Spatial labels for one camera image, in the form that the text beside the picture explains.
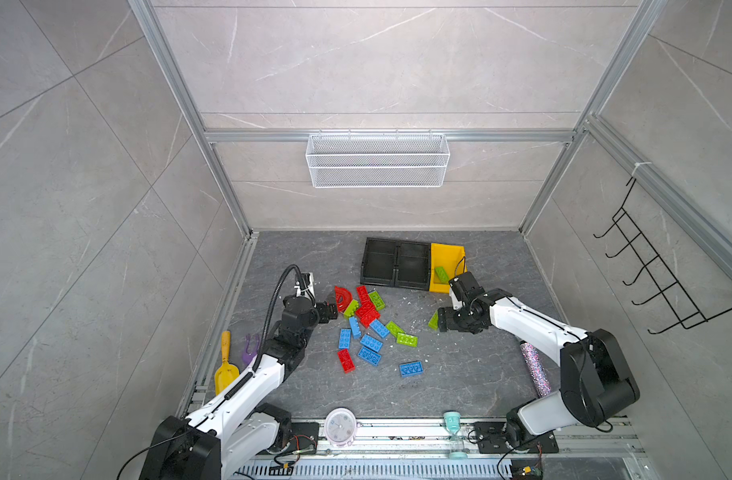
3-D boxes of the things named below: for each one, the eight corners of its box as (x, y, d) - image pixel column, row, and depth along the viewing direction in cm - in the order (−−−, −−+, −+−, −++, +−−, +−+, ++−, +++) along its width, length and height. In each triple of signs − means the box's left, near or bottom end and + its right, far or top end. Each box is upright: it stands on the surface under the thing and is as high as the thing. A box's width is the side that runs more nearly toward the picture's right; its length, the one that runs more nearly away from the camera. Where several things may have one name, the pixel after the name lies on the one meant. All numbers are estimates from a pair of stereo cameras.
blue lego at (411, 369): (402, 379, 85) (402, 376, 84) (398, 367, 87) (399, 365, 86) (423, 373, 86) (424, 371, 85) (420, 362, 88) (421, 360, 87)
